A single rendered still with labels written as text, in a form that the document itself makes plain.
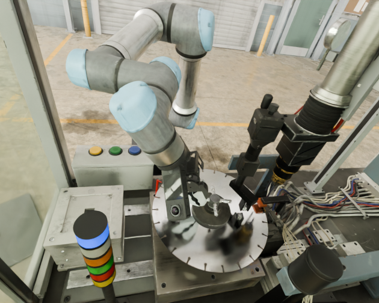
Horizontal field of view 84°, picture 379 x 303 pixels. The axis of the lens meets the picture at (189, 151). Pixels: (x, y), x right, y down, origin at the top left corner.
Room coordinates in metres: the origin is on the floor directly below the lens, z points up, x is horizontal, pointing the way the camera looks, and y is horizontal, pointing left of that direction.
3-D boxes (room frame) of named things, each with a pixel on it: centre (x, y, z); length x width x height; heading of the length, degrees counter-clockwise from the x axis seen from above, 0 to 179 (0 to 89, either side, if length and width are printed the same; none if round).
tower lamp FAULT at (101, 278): (0.15, 0.12, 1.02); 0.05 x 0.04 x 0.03; 19
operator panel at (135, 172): (0.57, 0.27, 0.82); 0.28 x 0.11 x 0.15; 109
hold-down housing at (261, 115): (0.42, -0.15, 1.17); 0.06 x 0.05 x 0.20; 100
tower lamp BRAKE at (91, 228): (0.15, 0.12, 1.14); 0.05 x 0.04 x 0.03; 19
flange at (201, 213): (0.37, -0.09, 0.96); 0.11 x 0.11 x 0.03
